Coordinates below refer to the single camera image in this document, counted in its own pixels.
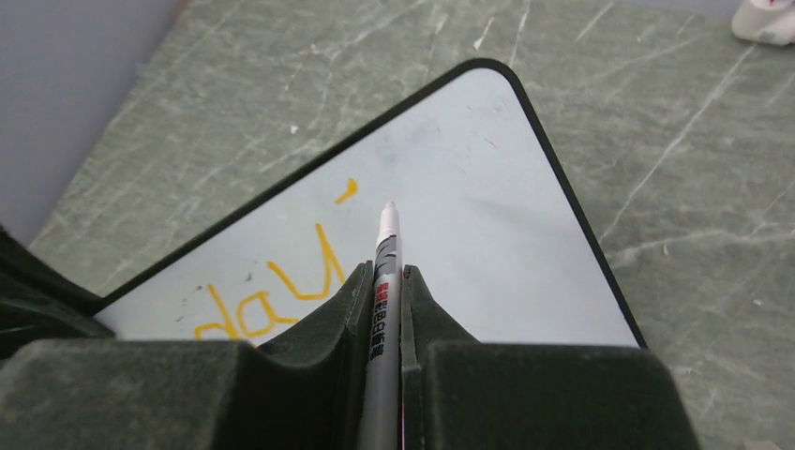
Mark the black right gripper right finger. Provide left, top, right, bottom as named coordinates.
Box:
left=400, top=265, right=699, bottom=449

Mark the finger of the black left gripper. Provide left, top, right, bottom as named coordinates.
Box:
left=1, top=230, right=114, bottom=361

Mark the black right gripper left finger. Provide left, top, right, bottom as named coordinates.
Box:
left=1, top=262, right=373, bottom=449

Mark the white whiteboard marker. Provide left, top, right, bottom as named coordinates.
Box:
left=356, top=202, right=402, bottom=449

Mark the white whiteboard black frame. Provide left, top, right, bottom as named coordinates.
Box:
left=96, top=58, right=644, bottom=347

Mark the white pvc pipe frame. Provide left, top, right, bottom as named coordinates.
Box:
left=730, top=0, right=794, bottom=46

